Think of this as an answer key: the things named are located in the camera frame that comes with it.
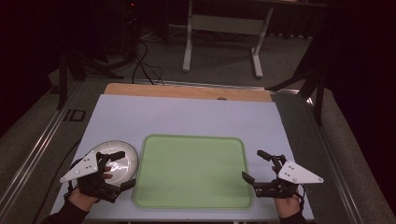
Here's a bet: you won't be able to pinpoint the pale lilac table cover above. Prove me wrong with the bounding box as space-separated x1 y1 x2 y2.
50 93 315 222

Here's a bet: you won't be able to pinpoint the person's right hand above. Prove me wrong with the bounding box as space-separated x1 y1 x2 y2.
271 165 303 219

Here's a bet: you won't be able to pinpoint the white metal table frame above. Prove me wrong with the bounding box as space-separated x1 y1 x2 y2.
182 0 328 79

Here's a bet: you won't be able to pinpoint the black tripod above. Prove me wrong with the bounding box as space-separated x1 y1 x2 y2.
265 29 329 127

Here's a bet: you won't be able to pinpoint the dark equipment tower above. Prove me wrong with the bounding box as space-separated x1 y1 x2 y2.
121 0 142 61

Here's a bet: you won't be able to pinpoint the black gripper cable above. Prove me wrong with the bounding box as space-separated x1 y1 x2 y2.
298 183 306 210

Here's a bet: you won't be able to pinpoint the black metal stand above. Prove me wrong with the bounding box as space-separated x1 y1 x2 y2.
56 50 125 110

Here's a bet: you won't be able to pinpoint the white plate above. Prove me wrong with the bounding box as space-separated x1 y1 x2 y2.
89 140 139 188

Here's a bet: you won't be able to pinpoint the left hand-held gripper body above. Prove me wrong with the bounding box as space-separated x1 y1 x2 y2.
59 149 121 203

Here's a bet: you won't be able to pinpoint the black floor cables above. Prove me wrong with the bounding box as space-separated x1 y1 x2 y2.
131 39 166 86

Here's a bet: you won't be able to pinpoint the green placemat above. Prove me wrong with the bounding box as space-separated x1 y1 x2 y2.
133 133 253 210

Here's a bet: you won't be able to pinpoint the aluminium floor rail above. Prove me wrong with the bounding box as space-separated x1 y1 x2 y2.
0 79 86 217
305 96 366 224

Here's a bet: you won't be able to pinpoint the person's left hand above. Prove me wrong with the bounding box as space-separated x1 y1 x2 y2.
67 165 114 213

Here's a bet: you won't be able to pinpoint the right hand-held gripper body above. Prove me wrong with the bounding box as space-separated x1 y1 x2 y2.
253 154 325 200

